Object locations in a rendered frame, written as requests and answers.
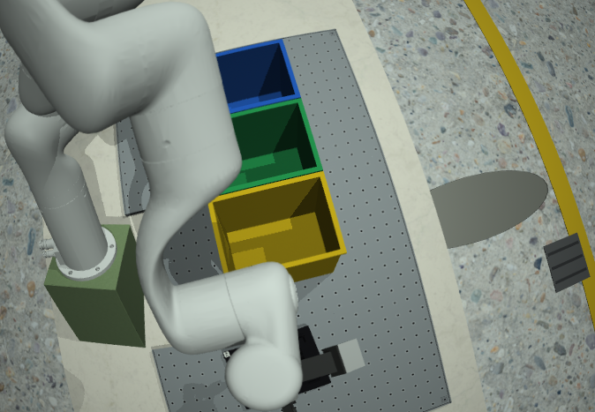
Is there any green open-top bin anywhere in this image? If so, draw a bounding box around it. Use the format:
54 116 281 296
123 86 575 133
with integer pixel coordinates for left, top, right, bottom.
219 98 323 196

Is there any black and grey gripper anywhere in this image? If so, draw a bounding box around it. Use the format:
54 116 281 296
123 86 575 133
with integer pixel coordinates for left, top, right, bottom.
282 395 298 412

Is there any blue open-top bin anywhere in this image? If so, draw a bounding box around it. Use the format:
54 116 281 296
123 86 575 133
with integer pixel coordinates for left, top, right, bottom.
216 39 301 114

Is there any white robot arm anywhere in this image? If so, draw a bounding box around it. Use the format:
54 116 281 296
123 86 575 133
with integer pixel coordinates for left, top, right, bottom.
0 0 365 411

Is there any yellow open bin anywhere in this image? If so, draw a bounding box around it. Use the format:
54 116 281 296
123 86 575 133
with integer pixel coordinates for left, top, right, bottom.
208 171 347 282

